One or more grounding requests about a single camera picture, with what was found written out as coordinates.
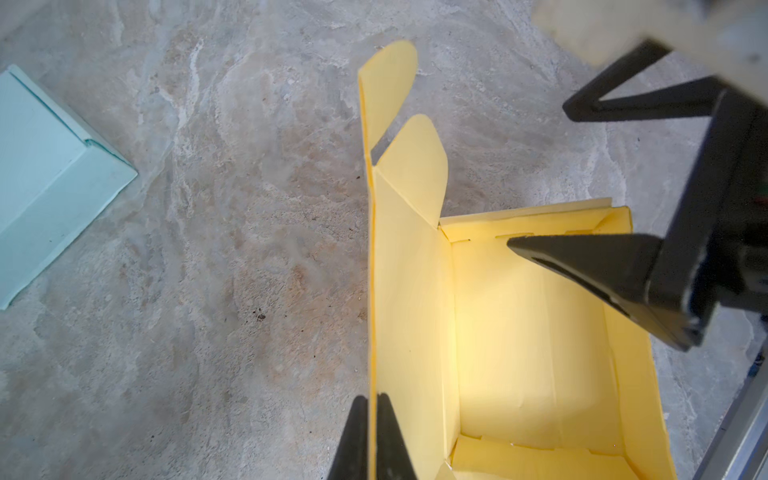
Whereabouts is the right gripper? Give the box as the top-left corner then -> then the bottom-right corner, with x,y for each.
507,40 -> 767,351

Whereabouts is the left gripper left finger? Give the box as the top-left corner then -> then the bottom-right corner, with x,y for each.
327,395 -> 368,480

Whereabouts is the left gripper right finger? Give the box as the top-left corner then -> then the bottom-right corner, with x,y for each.
375,393 -> 417,480

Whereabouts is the yellow paper box stack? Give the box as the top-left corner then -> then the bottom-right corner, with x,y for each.
358,41 -> 676,479

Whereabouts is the light blue paper box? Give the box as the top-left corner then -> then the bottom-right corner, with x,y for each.
1,65 -> 138,309

